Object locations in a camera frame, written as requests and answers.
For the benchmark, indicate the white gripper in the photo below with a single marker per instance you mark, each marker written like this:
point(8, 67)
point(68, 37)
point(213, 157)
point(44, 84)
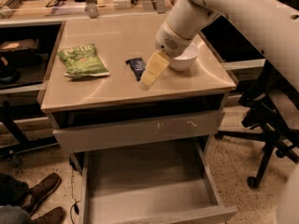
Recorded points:
point(169, 42)

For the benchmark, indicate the dark blue rxbar wrapper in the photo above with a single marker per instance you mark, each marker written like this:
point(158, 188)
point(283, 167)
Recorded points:
point(138, 66)

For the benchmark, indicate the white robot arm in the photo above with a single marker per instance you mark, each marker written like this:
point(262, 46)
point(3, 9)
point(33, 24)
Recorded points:
point(249, 17)

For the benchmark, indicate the grey top drawer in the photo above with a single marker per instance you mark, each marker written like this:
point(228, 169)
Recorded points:
point(138, 131)

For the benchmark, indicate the grey drawer cabinet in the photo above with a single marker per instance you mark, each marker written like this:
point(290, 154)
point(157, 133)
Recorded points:
point(203, 87)

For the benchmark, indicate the open grey middle drawer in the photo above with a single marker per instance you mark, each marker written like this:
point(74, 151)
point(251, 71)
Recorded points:
point(160, 183)

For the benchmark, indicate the white ceramic bowl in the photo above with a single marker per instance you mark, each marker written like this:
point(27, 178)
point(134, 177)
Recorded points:
point(186, 59)

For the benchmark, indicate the green chip bag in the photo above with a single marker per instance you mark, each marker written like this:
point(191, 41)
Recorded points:
point(82, 61)

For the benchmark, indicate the black office chair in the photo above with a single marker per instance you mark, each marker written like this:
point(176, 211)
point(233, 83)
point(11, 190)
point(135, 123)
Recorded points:
point(273, 100)

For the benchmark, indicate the brown shoe upper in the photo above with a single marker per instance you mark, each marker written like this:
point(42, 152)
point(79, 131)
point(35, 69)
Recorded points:
point(40, 192)

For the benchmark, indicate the brown shoe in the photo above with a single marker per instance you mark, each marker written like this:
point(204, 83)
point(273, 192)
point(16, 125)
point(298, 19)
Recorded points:
point(40, 192)
point(54, 216)

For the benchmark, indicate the brown shoe lower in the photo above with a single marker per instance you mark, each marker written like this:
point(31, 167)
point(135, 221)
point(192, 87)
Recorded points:
point(54, 216)

